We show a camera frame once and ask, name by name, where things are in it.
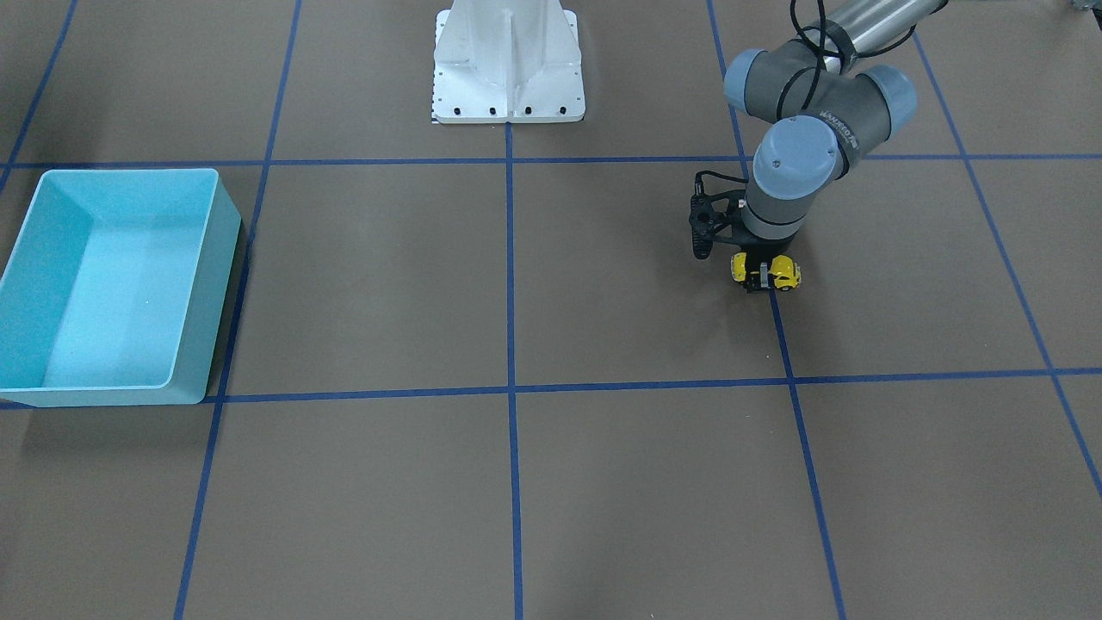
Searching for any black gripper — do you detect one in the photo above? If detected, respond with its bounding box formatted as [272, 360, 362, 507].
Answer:
[736, 228, 796, 293]

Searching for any yellow beetle toy car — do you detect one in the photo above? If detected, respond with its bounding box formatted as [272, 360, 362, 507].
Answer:
[730, 252, 802, 293]

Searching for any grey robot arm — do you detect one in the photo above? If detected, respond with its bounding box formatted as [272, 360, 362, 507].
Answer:
[724, 1, 944, 293]

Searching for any light blue plastic bin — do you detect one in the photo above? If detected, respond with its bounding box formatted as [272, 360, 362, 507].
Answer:
[1, 168, 244, 407]

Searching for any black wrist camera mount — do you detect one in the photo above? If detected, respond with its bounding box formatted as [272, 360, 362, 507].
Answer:
[689, 189, 745, 262]

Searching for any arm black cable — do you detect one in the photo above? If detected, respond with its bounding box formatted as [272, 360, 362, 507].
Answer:
[775, 0, 918, 121]

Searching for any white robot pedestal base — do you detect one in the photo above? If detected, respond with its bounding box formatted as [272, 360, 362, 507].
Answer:
[430, 1, 586, 126]

